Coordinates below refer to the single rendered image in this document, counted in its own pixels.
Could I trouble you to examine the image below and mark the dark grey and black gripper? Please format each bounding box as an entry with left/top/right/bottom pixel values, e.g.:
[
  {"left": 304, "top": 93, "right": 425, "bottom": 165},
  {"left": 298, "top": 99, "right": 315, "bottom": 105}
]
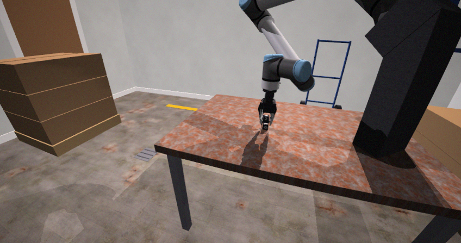
[{"left": 258, "top": 89, "right": 277, "bottom": 126}]

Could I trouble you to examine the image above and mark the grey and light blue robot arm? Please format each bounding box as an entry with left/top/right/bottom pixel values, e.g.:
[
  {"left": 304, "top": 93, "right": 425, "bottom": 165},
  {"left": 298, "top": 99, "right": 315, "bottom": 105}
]
[{"left": 239, "top": 0, "right": 398, "bottom": 92}]

